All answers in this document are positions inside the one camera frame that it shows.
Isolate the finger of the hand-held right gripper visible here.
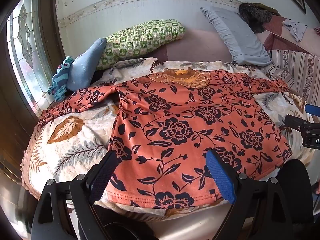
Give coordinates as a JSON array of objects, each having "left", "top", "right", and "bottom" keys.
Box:
[
  {"left": 284, "top": 114, "right": 320, "bottom": 133},
  {"left": 304, "top": 104, "right": 320, "bottom": 116}
]

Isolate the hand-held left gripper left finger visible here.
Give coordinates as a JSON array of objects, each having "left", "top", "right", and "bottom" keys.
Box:
[{"left": 30, "top": 151, "right": 120, "bottom": 240}]

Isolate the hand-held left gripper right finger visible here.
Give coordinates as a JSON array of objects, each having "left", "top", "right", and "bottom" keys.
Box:
[{"left": 205, "top": 149, "right": 314, "bottom": 240}]

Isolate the orange floral shirt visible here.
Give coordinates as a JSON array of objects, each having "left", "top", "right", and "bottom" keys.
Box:
[{"left": 39, "top": 66, "right": 293, "bottom": 209}]

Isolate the striped floral quilt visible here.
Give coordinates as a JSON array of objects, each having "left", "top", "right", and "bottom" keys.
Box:
[{"left": 267, "top": 49, "right": 320, "bottom": 108}]

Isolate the leaf print fleece blanket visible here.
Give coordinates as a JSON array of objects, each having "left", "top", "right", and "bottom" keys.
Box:
[{"left": 21, "top": 57, "right": 315, "bottom": 220}]

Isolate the person's dark clothing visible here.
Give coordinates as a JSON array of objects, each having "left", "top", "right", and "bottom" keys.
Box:
[{"left": 282, "top": 159, "right": 314, "bottom": 224}]

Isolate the pink patchwork bed cover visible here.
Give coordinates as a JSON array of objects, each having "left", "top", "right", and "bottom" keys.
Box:
[{"left": 255, "top": 15, "right": 320, "bottom": 54}]

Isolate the small grey garment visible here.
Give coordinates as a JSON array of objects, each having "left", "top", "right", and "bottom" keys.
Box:
[{"left": 282, "top": 19, "right": 308, "bottom": 42}]

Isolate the grey ruffled pillow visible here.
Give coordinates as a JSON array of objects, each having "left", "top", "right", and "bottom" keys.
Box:
[{"left": 200, "top": 6, "right": 273, "bottom": 67}]

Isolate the blue striped garment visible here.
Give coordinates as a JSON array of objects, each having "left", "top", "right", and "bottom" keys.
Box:
[{"left": 48, "top": 56, "right": 74, "bottom": 102}]

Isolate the dark furry cloth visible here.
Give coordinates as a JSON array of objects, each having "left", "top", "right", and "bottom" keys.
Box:
[{"left": 239, "top": 2, "right": 278, "bottom": 33}]

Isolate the mauve bed sheet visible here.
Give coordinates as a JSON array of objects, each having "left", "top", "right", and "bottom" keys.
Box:
[{"left": 147, "top": 26, "right": 234, "bottom": 63}]

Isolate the green checked pillow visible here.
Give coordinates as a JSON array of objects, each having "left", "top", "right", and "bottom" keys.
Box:
[{"left": 96, "top": 19, "right": 186, "bottom": 71}]

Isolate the stained glass window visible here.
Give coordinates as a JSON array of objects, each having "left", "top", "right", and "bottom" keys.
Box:
[{"left": 6, "top": 0, "right": 65, "bottom": 117}]

